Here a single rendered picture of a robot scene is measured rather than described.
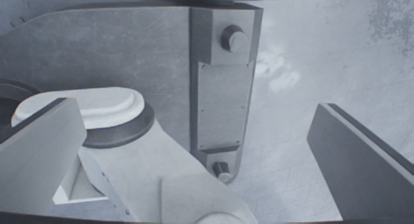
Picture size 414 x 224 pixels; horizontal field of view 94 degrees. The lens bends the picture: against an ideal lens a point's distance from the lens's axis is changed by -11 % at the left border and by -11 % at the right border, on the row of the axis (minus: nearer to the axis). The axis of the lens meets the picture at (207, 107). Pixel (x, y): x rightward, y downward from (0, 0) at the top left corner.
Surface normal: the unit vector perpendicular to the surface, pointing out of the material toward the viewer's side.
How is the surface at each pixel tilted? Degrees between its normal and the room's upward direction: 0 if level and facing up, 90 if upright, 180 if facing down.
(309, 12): 0
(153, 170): 90
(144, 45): 0
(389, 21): 0
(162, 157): 90
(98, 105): 90
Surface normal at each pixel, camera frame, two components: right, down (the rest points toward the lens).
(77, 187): 0.03, -0.86
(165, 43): 0.21, 0.51
